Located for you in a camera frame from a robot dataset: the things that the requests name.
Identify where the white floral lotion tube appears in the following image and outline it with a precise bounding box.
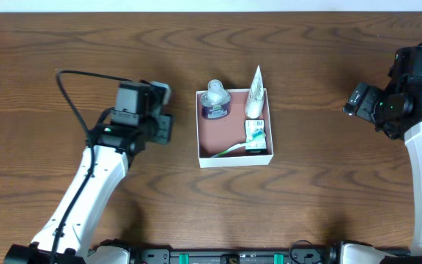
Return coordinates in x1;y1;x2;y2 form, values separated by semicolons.
245;65;264;119

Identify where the green and white soap packet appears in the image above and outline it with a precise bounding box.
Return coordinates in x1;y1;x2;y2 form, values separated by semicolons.
245;120;267;153

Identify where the blue bottle with clear cap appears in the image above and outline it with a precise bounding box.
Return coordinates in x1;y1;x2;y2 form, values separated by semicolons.
200;79;232;120

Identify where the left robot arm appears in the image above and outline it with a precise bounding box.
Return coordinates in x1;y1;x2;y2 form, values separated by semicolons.
4;81;173;263

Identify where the black mounting rail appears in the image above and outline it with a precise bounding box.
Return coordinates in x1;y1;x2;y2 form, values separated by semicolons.
86;238;413;264

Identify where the white box with pink interior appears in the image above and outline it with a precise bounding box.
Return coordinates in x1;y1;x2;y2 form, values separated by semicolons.
196;89;274;169

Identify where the green and white toothbrush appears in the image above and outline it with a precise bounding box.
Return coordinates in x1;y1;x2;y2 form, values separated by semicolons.
212;130;266;158

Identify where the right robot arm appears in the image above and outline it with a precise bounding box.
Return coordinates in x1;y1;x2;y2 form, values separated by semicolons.
339;83;422;263

